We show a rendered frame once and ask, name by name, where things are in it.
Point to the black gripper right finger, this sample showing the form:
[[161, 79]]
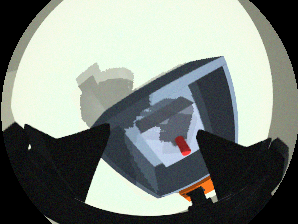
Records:
[[227, 162]]

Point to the red peg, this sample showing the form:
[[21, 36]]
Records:
[[184, 148]]

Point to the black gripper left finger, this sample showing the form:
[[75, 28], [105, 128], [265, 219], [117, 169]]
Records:
[[75, 157]]

